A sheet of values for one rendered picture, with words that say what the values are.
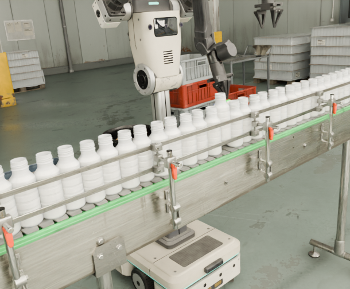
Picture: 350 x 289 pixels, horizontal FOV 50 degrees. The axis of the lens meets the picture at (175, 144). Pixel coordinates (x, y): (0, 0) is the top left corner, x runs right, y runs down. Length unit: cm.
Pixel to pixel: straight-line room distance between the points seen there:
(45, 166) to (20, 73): 964
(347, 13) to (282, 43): 391
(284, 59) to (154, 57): 665
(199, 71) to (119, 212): 277
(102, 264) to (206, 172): 44
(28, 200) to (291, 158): 107
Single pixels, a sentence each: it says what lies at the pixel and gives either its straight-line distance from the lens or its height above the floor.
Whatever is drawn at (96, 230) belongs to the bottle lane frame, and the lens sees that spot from 104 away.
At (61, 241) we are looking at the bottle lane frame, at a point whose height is 95.
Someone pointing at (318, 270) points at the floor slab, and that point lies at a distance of 248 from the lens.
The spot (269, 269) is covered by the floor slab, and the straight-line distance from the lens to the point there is 244.
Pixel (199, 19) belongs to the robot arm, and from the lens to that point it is 153.
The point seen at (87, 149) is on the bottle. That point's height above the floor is 115.
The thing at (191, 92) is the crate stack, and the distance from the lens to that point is 362.
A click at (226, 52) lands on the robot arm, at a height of 132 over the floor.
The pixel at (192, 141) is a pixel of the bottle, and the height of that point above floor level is 108.
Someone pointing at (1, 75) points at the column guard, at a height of 64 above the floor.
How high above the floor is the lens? 144
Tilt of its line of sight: 18 degrees down
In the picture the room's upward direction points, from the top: 4 degrees counter-clockwise
